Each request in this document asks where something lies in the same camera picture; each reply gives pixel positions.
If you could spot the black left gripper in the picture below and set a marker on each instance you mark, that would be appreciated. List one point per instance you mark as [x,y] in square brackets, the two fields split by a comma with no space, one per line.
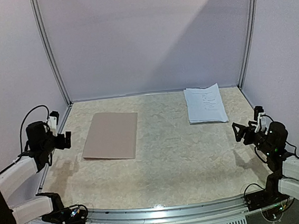
[61,145]

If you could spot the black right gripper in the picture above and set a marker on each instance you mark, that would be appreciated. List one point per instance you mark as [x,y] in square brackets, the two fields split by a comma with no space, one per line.
[248,134]

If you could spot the brown plastic folder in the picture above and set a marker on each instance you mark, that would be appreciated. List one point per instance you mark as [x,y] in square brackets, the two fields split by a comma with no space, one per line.
[111,136]

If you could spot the white signature page sheet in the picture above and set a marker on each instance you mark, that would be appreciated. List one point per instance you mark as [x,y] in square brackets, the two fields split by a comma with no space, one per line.
[209,103]

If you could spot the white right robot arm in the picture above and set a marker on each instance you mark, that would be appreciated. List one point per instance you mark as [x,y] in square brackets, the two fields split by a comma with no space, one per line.
[283,182]

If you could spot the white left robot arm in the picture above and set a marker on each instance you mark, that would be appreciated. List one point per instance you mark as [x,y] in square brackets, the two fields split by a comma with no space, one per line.
[42,140]

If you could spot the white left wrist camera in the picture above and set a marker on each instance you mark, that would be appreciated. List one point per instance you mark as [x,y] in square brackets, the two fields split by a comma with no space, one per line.
[53,122]

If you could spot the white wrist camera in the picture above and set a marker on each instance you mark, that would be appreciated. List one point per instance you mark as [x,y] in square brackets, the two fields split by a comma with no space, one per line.
[259,119]
[53,122]

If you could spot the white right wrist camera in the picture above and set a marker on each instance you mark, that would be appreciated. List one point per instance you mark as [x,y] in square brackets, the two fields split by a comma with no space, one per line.
[259,119]

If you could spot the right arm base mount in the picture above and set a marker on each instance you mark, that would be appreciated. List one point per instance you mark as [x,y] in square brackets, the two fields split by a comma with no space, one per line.
[261,199]

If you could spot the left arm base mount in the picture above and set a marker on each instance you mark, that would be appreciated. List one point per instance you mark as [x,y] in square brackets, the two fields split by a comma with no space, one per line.
[74,214]

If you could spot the right aluminium frame post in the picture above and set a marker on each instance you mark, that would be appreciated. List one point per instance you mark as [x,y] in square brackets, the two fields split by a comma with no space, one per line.
[248,42]

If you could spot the aluminium frame post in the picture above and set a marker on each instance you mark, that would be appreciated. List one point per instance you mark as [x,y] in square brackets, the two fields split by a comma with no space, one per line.
[48,51]
[248,42]

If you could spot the left aluminium frame post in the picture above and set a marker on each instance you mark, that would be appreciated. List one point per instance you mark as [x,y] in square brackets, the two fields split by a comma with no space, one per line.
[48,51]

